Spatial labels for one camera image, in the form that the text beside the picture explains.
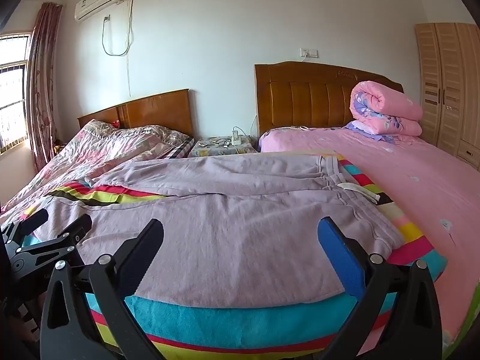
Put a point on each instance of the white wall socket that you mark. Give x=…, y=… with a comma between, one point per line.
x=309, y=53

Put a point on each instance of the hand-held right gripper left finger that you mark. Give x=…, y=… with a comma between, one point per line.
x=144, y=258

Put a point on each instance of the plain wooden headboard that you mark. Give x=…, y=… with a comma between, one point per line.
x=157, y=108

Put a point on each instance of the pink floral curtain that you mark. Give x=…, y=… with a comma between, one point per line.
x=43, y=82

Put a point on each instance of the lilac pants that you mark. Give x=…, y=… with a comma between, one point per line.
x=225, y=232

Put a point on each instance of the plaid bed sheet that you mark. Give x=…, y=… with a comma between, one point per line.
x=182, y=150

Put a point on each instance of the striped colourful blanket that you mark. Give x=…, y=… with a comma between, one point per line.
x=225, y=322

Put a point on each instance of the pink bed sheet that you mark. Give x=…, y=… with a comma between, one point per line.
x=412, y=180

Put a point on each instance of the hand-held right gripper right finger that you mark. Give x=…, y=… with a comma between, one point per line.
x=343, y=262

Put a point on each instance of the light wooden wardrobe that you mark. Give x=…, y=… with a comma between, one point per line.
x=450, y=82

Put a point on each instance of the nightstand with patterned cover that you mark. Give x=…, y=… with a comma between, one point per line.
x=210, y=151

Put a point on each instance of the ribbed wooden headboard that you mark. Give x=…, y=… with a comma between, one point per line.
x=300, y=97

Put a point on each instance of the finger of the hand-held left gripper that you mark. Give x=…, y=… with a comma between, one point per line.
x=26, y=227
x=71, y=234

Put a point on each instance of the rolled pink floral quilt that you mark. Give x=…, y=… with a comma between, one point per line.
x=390, y=108

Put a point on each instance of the white charger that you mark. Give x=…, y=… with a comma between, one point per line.
x=236, y=138

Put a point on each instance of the barred window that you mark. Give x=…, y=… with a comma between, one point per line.
x=13, y=93

